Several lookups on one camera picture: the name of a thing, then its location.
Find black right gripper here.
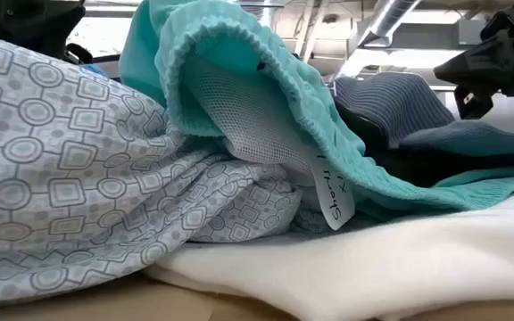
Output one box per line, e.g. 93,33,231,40
433,30,514,140

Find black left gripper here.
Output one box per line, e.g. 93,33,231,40
0,0,94,66

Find bright blue cloth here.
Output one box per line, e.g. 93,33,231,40
80,63,110,78

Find light blue patterned cloth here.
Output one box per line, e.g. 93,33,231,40
0,29,305,311

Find navy dotted cloth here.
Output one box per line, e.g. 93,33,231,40
333,72,514,188

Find teal mesh-lined shorts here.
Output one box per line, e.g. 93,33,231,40
118,0,514,224

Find white cloth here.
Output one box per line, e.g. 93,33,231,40
143,189,514,321

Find white handwritten paper label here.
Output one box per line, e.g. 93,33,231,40
312,151,356,232

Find silver ceiling duct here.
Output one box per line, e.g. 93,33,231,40
357,0,423,49

